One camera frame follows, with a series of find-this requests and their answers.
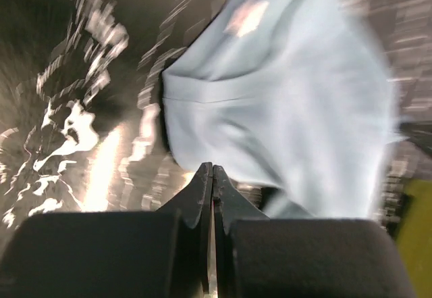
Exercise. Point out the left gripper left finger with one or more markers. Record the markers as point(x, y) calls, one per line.
point(193, 206)

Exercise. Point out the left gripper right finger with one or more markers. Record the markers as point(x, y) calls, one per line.
point(228, 206)

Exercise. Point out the grey blue t shirt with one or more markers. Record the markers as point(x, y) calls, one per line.
point(290, 94)

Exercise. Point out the black marble pattern mat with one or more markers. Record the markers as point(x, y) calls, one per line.
point(82, 126)

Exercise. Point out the olive green plastic bin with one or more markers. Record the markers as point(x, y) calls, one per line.
point(414, 235)

